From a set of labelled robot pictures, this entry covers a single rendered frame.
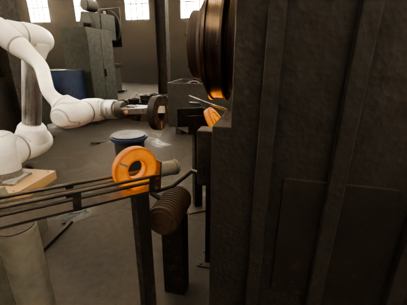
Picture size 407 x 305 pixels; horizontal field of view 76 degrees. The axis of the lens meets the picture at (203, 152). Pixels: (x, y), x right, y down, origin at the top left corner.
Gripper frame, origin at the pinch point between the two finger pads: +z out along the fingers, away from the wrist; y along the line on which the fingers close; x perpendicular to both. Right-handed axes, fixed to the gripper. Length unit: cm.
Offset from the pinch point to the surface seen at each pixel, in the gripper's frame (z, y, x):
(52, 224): -86, -10, -78
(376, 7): 71, 38, 29
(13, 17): -243, -167, 78
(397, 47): 77, 35, 21
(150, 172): 9.4, 32.0, -16.5
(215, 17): 29.3, 8.3, 34.1
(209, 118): 21.4, -12.1, -6.7
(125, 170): 4.5, 39.5, -13.2
